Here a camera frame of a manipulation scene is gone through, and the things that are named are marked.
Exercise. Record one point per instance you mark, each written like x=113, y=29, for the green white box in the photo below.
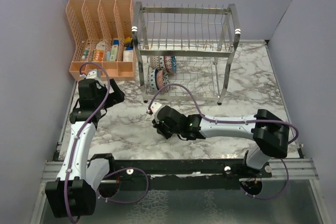
x=114, y=52

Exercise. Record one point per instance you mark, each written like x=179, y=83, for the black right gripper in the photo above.
x=158, y=125

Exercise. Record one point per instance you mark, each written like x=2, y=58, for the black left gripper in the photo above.
x=116, y=97

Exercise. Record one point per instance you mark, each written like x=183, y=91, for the yellow black item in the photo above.
x=127, y=41

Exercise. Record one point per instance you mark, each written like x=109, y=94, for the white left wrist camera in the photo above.
x=95, y=74

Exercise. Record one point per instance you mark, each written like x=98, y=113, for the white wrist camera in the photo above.
x=95, y=74
x=154, y=108

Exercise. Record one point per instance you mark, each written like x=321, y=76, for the steel two-tier dish rack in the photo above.
x=203, y=41

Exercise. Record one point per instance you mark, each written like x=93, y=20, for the blue floral patterned bowl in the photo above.
x=152, y=80

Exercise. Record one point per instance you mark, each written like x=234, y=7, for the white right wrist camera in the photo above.
x=154, y=108

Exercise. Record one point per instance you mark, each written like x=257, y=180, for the black mounting rail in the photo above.
x=178, y=174

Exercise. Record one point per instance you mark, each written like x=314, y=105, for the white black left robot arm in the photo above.
x=73, y=193

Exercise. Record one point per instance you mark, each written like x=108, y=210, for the peach plastic file organizer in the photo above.
x=94, y=20

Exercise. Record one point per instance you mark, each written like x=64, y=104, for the orange white packet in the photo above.
x=98, y=52

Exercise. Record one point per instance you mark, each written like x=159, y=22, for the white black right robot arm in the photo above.
x=270, y=133

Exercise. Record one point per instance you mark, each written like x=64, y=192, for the white pill box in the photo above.
x=128, y=56

